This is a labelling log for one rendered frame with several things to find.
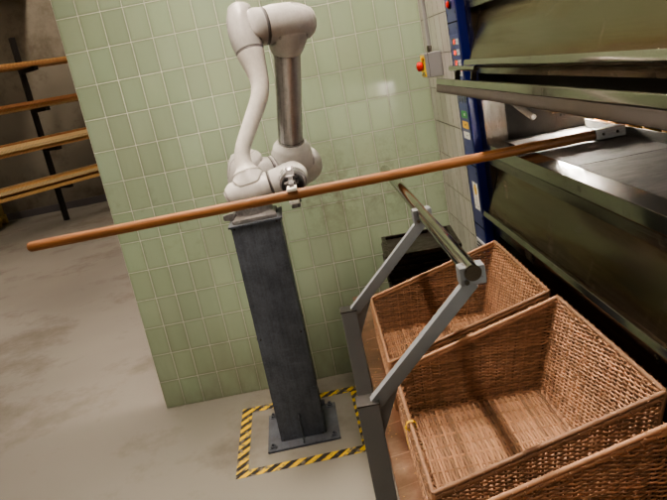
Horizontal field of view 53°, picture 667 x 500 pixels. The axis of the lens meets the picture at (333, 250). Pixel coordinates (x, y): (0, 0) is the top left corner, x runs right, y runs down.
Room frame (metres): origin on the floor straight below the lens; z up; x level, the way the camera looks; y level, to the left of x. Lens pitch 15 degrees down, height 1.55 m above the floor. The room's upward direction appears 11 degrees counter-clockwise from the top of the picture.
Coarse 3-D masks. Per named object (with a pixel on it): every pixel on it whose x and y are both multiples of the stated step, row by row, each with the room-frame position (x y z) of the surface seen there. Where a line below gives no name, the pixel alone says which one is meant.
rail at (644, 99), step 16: (448, 80) 2.09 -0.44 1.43; (464, 80) 1.89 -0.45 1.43; (480, 80) 1.75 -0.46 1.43; (560, 96) 1.18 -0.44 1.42; (576, 96) 1.11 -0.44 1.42; (592, 96) 1.05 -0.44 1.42; (608, 96) 0.99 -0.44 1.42; (624, 96) 0.94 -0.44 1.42; (640, 96) 0.89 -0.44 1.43; (656, 96) 0.85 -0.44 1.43
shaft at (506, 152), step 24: (528, 144) 1.95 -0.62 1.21; (552, 144) 1.94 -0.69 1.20; (408, 168) 1.95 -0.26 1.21; (432, 168) 1.94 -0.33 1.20; (288, 192) 1.94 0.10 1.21; (312, 192) 1.94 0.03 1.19; (168, 216) 1.94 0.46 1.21; (192, 216) 1.94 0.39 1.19; (48, 240) 1.94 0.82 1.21; (72, 240) 1.94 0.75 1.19
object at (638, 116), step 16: (480, 96) 1.71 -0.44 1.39; (496, 96) 1.57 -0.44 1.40; (512, 96) 1.45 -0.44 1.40; (528, 96) 1.34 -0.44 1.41; (544, 96) 1.26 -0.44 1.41; (560, 112) 1.18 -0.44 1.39; (576, 112) 1.11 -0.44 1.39; (592, 112) 1.04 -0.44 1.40; (608, 112) 0.99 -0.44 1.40; (624, 112) 0.94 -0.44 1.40; (640, 112) 0.89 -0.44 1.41; (656, 112) 0.85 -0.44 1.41; (656, 128) 0.85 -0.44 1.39
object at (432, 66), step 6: (426, 54) 2.83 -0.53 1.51; (432, 54) 2.83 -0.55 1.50; (438, 54) 2.83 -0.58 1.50; (420, 60) 2.92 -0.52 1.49; (426, 60) 2.83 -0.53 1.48; (432, 60) 2.83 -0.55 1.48; (438, 60) 2.83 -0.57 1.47; (426, 66) 2.83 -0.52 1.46; (432, 66) 2.83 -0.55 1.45; (438, 66) 2.83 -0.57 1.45; (426, 72) 2.83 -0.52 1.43; (432, 72) 2.83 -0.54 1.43; (438, 72) 2.83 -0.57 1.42
